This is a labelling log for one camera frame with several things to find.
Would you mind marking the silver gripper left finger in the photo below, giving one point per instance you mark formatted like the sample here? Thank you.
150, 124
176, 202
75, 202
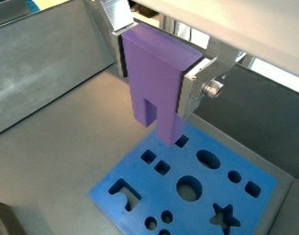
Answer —
119, 21

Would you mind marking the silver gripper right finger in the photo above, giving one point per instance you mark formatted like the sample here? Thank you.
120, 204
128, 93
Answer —
199, 82

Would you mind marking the purple double-square peg object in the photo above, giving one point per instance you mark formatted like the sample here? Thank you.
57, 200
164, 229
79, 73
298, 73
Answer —
158, 60

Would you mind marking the blue shape-sorting board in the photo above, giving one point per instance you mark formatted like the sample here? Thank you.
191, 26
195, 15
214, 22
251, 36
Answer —
194, 188

